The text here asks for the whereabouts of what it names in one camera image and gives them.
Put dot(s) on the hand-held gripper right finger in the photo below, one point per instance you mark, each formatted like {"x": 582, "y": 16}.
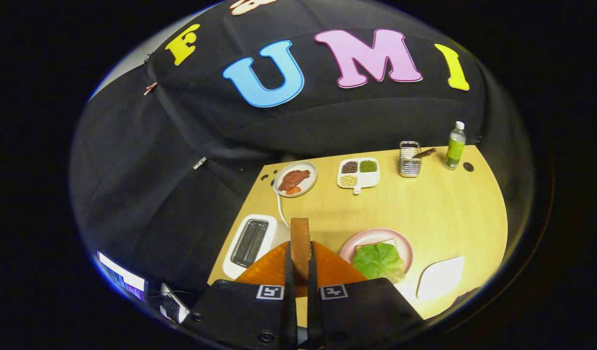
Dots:
{"x": 313, "y": 316}

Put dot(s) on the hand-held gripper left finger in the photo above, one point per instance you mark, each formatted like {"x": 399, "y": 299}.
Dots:
{"x": 289, "y": 311}

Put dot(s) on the toasted bread slice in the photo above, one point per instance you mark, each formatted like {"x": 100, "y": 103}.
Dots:
{"x": 300, "y": 243}

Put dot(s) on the green lettuce leaf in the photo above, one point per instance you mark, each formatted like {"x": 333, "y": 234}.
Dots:
{"x": 378, "y": 262}

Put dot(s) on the white toaster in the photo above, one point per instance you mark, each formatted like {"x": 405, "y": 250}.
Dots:
{"x": 274, "y": 231}

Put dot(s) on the pink plate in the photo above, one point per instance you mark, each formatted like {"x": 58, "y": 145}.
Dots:
{"x": 366, "y": 236}

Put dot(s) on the white bread slice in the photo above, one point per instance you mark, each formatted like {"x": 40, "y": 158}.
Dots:
{"x": 390, "y": 241}

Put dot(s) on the white and black device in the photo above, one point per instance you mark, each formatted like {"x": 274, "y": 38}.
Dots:
{"x": 174, "y": 304}

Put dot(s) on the orange carrot piece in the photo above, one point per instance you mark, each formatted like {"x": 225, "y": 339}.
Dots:
{"x": 293, "y": 190}

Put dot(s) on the square white plate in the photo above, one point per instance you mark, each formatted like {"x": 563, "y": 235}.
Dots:
{"x": 439, "y": 279}

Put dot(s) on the brown meat slice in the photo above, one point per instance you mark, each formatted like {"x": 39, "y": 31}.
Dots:
{"x": 293, "y": 179}

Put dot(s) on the pile of yellow beans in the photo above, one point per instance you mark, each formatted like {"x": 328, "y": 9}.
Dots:
{"x": 348, "y": 181}

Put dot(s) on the round white plate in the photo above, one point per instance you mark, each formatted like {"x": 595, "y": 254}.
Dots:
{"x": 310, "y": 170}

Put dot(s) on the white divided dish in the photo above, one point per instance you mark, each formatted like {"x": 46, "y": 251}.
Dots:
{"x": 368, "y": 180}

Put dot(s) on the pile of dark beans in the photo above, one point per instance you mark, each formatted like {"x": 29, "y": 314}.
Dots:
{"x": 349, "y": 167}

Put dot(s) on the pile of green beans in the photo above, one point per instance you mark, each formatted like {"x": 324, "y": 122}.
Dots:
{"x": 368, "y": 166}

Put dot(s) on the lit computer monitor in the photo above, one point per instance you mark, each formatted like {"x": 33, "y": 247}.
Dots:
{"x": 121, "y": 278}

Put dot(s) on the white cloth clip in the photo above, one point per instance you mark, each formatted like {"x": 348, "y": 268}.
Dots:
{"x": 199, "y": 163}

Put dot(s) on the black backdrop cloth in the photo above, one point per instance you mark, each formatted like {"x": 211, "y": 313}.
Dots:
{"x": 206, "y": 136}

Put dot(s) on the black table grommet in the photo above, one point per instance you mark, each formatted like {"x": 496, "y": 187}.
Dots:
{"x": 468, "y": 166}

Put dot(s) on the green label plastic bottle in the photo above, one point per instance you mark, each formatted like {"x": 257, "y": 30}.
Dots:
{"x": 455, "y": 150}

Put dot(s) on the pink cloth clip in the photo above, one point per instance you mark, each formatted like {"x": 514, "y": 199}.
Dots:
{"x": 150, "y": 88}

